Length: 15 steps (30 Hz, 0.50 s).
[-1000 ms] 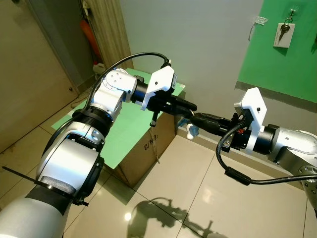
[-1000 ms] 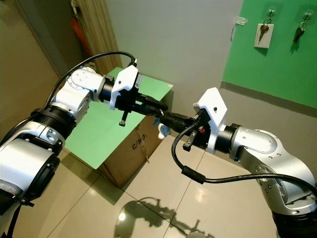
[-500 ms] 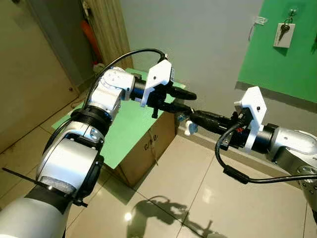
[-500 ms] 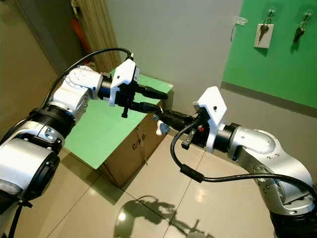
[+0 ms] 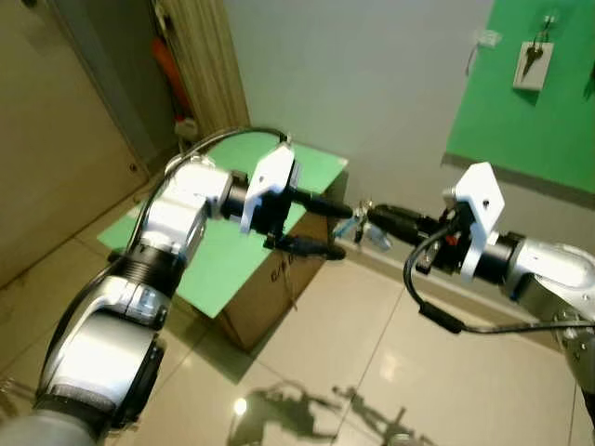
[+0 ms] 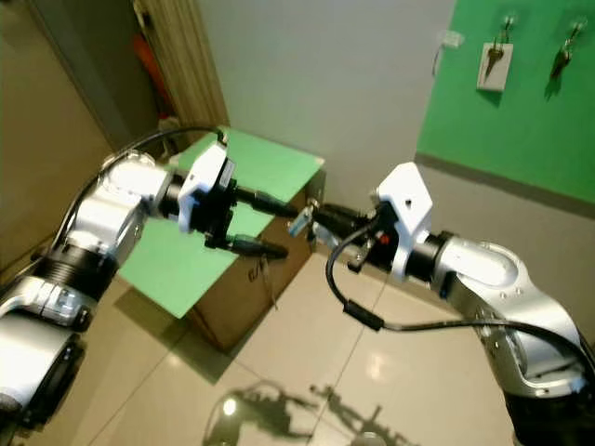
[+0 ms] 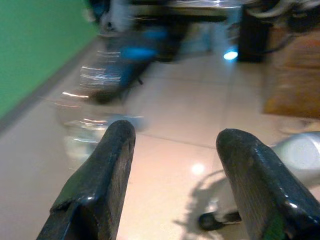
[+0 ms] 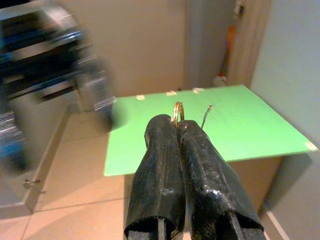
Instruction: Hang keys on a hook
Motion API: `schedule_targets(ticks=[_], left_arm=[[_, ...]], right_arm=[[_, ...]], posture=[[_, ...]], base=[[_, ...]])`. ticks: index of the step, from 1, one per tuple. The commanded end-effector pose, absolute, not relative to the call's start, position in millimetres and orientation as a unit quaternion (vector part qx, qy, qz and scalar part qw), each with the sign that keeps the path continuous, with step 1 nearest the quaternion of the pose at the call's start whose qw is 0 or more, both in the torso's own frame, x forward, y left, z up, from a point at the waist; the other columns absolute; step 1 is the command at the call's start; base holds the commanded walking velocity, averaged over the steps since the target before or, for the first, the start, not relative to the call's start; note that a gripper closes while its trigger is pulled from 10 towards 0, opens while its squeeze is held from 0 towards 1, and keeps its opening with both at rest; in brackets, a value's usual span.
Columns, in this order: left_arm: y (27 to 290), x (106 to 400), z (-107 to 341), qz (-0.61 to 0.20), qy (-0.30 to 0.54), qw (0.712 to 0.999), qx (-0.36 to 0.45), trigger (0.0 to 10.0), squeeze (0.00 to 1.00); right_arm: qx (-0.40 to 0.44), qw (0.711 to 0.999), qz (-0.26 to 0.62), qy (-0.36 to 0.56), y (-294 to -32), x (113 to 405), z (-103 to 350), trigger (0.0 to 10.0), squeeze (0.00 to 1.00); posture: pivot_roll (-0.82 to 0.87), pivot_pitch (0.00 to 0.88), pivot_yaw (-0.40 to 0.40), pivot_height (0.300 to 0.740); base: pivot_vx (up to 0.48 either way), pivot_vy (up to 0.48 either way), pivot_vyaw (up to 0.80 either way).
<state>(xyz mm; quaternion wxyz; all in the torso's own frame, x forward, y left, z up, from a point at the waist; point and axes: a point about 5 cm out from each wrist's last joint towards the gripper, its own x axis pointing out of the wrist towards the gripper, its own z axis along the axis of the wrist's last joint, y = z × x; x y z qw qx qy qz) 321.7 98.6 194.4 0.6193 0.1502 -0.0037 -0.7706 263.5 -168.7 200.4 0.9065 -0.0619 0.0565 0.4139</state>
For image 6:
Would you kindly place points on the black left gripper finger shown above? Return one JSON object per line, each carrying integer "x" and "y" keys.
{"x": 260, "y": 203}
{"x": 251, "y": 247}

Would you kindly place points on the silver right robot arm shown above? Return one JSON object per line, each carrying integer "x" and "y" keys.
{"x": 493, "y": 279}

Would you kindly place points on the brown cardboard box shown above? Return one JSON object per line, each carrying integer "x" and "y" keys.
{"x": 242, "y": 297}

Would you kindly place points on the green sheet on box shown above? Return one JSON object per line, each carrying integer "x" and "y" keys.
{"x": 167, "y": 269}

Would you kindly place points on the white bottle with red cap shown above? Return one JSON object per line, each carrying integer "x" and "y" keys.
{"x": 168, "y": 124}

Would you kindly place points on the wooden cabinet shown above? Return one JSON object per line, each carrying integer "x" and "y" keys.
{"x": 186, "y": 65}

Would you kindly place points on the orange plastic item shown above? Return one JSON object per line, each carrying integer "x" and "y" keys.
{"x": 152, "y": 74}

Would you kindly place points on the dark key on card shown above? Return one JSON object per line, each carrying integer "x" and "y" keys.
{"x": 494, "y": 59}

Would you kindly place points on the pale door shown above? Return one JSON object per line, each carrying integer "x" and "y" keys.
{"x": 37, "y": 93}

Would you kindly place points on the dark hanging key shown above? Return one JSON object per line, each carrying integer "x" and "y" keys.
{"x": 561, "y": 63}

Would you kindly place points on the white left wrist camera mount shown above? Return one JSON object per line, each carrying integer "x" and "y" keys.
{"x": 203, "y": 181}

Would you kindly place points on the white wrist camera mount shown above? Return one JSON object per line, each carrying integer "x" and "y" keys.
{"x": 404, "y": 200}
{"x": 203, "y": 181}

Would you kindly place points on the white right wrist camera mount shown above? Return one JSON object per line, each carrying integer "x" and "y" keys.
{"x": 404, "y": 200}

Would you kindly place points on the green wall board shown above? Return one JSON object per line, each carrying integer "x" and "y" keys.
{"x": 502, "y": 130}

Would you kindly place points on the white adhesive wall hook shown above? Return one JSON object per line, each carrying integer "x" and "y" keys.
{"x": 450, "y": 38}

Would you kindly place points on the clear wall hook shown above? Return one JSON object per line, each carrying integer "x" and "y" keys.
{"x": 576, "y": 30}
{"x": 509, "y": 23}

